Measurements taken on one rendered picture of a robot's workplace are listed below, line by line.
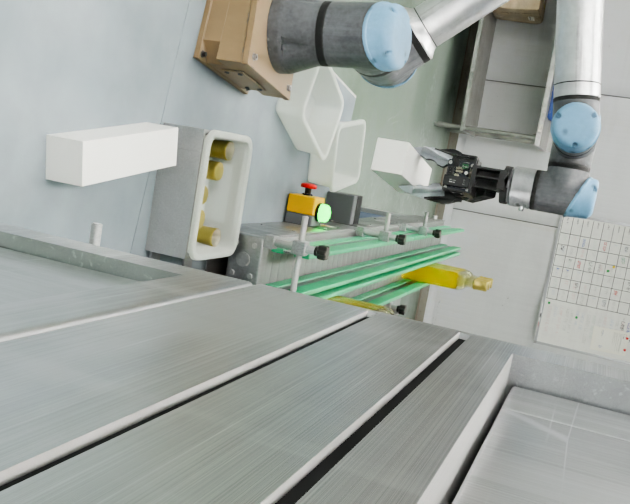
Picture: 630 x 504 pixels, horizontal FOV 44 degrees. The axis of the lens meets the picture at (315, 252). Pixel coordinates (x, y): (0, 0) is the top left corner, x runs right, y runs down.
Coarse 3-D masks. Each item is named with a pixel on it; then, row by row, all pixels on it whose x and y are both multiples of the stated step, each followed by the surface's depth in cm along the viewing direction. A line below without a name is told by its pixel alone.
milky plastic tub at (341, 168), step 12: (360, 120) 208; (336, 132) 194; (348, 132) 214; (360, 132) 213; (336, 144) 194; (348, 144) 215; (360, 144) 214; (312, 156) 199; (336, 156) 217; (348, 156) 216; (360, 156) 215; (312, 168) 200; (324, 168) 198; (336, 168) 218; (348, 168) 217; (360, 168) 216; (312, 180) 200; (324, 180) 199; (336, 180) 209; (348, 180) 212
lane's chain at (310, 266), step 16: (320, 240) 180; (416, 240) 275; (432, 240) 301; (272, 256) 155; (288, 256) 163; (336, 256) 194; (352, 256) 206; (368, 256) 221; (384, 256) 238; (272, 272) 157; (288, 272) 165; (304, 272) 174
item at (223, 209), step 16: (208, 144) 130; (240, 144) 145; (208, 160) 131; (224, 160) 147; (240, 160) 146; (224, 176) 147; (240, 176) 146; (208, 192) 148; (224, 192) 147; (240, 192) 146; (208, 208) 148; (224, 208) 147; (240, 208) 147; (192, 224) 132; (208, 224) 148; (224, 224) 148; (240, 224) 148; (192, 240) 132; (224, 240) 148; (192, 256) 133; (208, 256) 138; (224, 256) 144
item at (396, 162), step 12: (384, 144) 146; (396, 144) 145; (408, 144) 144; (384, 156) 146; (396, 156) 145; (408, 156) 146; (420, 156) 155; (372, 168) 146; (384, 168) 145; (396, 168) 145; (408, 168) 148; (420, 168) 157; (384, 180) 156; (396, 180) 153; (408, 180) 150; (420, 180) 159
